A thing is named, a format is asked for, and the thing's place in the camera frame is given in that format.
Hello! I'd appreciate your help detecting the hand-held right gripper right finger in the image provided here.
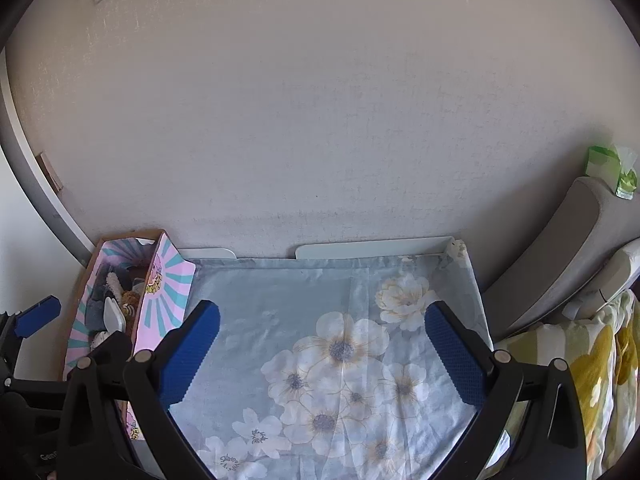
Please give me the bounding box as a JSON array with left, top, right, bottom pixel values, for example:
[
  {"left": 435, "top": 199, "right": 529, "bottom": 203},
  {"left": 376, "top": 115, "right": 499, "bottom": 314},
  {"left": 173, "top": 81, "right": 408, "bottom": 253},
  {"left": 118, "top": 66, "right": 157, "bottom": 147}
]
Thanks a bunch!
[{"left": 424, "top": 300, "right": 588, "bottom": 480}]

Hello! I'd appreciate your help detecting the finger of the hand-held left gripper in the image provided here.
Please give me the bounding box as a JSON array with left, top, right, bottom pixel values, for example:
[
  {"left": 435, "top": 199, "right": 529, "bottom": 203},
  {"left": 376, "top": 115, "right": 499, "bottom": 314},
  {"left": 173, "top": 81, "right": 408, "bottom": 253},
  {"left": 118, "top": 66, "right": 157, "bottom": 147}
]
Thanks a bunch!
[
  {"left": 12, "top": 296, "right": 62, "bottom": 340},
  {"left": 0, "top": 310, "right": 23, "bottom": 361}
]

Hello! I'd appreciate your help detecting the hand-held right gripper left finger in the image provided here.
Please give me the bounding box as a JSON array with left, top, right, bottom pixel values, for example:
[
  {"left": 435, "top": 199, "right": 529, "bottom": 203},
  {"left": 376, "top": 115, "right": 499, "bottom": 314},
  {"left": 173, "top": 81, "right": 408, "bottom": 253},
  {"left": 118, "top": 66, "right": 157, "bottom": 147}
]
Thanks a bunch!
[{"left": 57, "top": 299, "right": 222, "bottom": 480}]

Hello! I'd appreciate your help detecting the grey fluffy sock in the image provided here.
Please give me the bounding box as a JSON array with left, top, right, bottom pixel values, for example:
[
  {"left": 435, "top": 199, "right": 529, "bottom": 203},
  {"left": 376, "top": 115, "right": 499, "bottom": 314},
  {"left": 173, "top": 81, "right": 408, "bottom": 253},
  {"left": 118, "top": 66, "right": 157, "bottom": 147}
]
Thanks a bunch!
[{"left": 85, "top": 265, "right": 131, "bottom": 328}]

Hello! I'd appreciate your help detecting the pink sunburst cardboard box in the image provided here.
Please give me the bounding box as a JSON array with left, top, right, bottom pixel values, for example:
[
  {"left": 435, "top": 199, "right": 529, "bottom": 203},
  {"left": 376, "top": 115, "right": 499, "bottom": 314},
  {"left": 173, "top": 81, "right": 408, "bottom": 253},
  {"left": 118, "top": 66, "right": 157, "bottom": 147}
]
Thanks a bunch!
[{"left": 62, "top": 229, "right": 197, "bottom": 441}]

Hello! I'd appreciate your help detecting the white plastic case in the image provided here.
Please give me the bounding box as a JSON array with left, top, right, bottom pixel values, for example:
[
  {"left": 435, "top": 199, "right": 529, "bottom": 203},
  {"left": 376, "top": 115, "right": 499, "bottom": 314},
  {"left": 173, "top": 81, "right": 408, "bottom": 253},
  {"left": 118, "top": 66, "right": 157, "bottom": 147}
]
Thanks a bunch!
[{"left": 102, "top": 297, "right": 126, "bottom": 333}]

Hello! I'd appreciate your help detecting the brown bear plush keychain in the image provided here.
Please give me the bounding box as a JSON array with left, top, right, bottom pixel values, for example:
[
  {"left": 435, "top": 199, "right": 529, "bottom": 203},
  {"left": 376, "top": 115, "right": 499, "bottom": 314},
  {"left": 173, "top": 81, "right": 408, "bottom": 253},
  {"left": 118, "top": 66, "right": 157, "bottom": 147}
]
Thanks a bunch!
[{"left": 107, "top": 270, "right": 143, "bottom": 333}]

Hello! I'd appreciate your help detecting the yellow floral blanket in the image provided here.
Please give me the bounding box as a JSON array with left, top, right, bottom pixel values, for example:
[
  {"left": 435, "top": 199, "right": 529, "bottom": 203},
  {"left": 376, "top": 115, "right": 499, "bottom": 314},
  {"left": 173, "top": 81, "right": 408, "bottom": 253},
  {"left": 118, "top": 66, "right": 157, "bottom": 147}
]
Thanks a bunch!
[{"left": 495, "top": 290, "right": 640, "bottom": 480}]

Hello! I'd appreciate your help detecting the small wooden block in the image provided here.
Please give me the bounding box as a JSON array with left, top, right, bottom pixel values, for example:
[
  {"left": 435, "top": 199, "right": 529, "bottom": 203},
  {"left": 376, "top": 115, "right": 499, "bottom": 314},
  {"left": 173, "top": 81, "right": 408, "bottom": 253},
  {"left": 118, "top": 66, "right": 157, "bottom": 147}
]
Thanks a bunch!
[{"left": 37, "top": 151, "right": 65, "bottom": 192}]

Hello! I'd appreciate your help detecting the white pillow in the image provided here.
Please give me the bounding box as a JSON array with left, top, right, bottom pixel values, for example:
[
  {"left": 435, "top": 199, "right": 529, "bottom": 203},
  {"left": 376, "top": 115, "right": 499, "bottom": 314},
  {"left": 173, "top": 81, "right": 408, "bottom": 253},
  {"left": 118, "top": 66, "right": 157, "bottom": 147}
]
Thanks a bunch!
[{"left": 562, "top": 237, "right": 640, "bottom": 318}]

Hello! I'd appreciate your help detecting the green tissue pack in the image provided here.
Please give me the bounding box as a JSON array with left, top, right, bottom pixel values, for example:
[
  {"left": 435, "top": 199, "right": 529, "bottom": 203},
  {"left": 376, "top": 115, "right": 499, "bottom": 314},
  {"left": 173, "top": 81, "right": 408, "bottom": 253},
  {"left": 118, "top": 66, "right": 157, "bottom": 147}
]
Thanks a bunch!
[{"left": 586, "top": 144, "right": 638, "bottom": 200}]

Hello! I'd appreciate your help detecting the grey door frame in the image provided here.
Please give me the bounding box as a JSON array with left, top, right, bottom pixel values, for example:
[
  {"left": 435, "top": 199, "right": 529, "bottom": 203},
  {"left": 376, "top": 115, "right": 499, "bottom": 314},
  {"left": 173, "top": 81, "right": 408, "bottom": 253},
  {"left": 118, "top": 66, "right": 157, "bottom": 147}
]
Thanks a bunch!
[{"left": 0, "top": 50, "right": 98, "bottom": 271}]

